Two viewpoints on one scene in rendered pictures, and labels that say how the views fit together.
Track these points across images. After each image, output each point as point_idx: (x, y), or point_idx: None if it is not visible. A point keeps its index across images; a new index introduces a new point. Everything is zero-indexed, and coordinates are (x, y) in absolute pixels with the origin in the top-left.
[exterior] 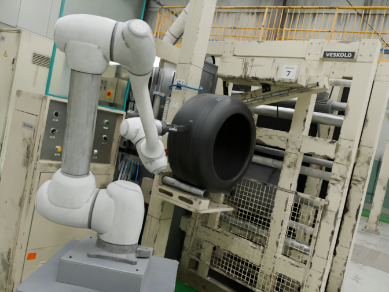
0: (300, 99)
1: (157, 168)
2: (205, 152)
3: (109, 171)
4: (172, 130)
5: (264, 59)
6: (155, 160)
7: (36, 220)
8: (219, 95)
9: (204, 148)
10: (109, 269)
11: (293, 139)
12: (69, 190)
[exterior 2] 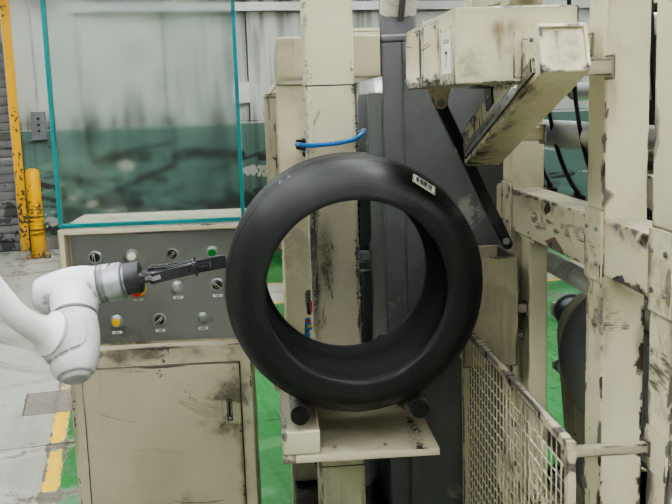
0: (592, 104)
1: (58, 376)
2: (244, 319)
3: (237, 355)
4: (149, 279)
5: (429, 25)
6: (52, 359)
7: (96, 457)
8: (310, 162)
9: (241, 308)
10: None
11: (591, 235)
12: None
